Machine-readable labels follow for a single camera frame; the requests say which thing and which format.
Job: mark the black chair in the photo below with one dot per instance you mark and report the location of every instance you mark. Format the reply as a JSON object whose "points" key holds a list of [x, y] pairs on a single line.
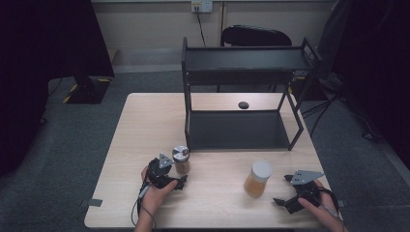
{"points": [[254, 36]]}

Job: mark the black metal two-tier rack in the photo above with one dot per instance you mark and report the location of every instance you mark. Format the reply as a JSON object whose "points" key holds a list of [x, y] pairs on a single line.
{"points": [[238, 129]]}

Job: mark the glass jar with silver lid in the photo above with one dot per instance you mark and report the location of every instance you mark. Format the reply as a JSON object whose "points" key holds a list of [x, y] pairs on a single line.
{"points": [[181, 159]]}

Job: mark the person's left hand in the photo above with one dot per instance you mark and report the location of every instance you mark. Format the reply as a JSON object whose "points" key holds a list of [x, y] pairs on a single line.
{"points": [[154, 196]]}

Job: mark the dark curtain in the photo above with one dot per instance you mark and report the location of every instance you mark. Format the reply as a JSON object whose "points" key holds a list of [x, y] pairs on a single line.
{"points": [[380, 64], [48, 48]]}

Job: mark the white wall outlet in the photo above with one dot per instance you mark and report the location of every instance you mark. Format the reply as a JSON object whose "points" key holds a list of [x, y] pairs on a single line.
{"points": [[202, 5]]}

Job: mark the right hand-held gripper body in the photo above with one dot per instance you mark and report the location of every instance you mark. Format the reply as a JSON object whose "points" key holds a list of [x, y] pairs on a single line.
{"points": [[304, 190]]}

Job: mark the person's right hand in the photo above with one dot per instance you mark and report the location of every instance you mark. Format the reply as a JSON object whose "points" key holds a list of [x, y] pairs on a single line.
{"points": [[320, 211]]}

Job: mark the glass jar with white lid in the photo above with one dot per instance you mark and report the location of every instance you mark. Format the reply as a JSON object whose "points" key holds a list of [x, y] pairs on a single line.
{"points": [[257, 180]]}

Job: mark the black stand base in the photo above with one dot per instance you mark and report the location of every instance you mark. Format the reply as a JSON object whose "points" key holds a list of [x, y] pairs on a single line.
{"points": [[88, 92]]}

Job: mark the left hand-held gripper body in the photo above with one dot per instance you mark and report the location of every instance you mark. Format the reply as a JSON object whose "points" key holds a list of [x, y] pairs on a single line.
{"points": [[158, 174]]}

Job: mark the black table grommet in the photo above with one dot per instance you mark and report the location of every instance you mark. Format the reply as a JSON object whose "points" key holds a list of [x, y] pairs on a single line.
{"points": [[243, 105]]}

